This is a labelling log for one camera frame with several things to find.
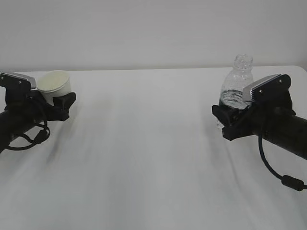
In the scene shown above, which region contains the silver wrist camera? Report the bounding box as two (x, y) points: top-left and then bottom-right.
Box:
(0, 72), (36, 92)
(242, 74), (293, 108)

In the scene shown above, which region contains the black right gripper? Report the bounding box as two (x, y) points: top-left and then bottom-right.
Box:
(212, 91), (296, 141)

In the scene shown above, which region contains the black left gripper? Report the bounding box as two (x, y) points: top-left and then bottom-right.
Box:
(5, 89), (76, 122)

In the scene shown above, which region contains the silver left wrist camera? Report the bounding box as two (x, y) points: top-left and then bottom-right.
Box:
(0, 72), (36, 92)

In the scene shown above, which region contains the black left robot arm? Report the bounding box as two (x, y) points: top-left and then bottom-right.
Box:
(0, 90), (76, 151)

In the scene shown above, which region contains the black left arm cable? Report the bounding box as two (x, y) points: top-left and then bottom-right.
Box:
(4, 95), (51, 151)

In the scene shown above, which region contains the white paper cup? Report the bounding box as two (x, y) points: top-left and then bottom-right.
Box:
(36, 70), (71, 106)

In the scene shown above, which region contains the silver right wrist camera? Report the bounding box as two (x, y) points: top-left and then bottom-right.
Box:
(242, 74), (293, 108)

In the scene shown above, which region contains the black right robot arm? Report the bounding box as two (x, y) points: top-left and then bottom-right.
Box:
(212, 92), (307, 159)

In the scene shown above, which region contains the clear water bottle green label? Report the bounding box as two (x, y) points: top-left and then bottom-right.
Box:
(219, 54), (254, 110)

